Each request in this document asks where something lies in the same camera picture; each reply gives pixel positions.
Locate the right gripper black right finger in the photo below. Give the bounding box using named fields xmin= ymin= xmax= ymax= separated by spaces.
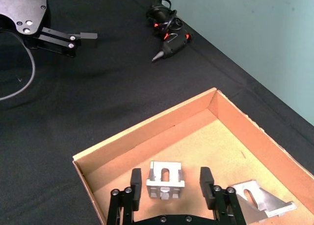
xmin=199 ymin=166 xmax=247 ymax=225

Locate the black table cloth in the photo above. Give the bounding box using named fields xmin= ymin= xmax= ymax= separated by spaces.
xmin=0 ymin=0 xmax=314 ymax=225

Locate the shallow brown cardboard tray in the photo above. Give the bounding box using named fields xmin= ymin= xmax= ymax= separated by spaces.
xmin=72 ymin=87 xmax=314 ymax=225

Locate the thin grey gripper cable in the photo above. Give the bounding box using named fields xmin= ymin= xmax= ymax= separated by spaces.
xmin=0 ymin=30 xmax=36 ymax=101

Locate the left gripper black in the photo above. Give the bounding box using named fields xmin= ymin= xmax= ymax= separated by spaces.
xmin=0 ymin=0 xmax=98 ymax=58

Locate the black corded glue gun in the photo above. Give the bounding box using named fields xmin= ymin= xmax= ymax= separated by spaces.
xmin=146 ymin=0 xmax=194 ymax=63

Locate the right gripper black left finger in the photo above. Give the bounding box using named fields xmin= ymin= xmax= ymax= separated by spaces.
xmin=105 ymin=168 xmax=142 ymax=225

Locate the aluminium corner bracket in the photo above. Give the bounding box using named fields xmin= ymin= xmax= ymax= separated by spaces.
xmin=226 ymin=180 xmax=298 ymax=225
xmin=146 ymin=161 xmax=185 ymax=201

